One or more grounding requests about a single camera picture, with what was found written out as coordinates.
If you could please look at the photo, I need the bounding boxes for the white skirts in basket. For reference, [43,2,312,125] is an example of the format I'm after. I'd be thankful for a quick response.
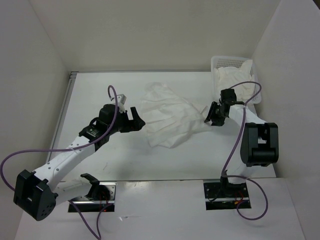
[213,59,255,102]

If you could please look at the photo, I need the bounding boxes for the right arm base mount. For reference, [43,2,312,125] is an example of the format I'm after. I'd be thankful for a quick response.
[203,177,251,211]

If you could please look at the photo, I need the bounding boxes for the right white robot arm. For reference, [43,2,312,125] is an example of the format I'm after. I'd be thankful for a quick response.
[204,88,279,197]

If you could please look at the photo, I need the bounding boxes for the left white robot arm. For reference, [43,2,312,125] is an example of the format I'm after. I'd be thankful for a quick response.
[13,104,146,221]

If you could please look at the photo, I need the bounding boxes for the white pleated skirt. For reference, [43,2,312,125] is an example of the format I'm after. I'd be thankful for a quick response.
[140,82,211,149]

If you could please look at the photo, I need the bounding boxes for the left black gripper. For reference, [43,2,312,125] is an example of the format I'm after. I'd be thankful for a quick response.
[108,106,145,135]

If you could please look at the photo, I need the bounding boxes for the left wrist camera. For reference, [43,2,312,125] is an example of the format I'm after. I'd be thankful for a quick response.
[110,94,127,113]

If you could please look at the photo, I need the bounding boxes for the white perforated plastic basket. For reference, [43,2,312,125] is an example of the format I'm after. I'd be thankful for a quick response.
[211,56,262,104]

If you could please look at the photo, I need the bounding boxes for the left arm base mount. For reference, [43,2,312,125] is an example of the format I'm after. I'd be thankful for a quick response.
[71,173,117,213]

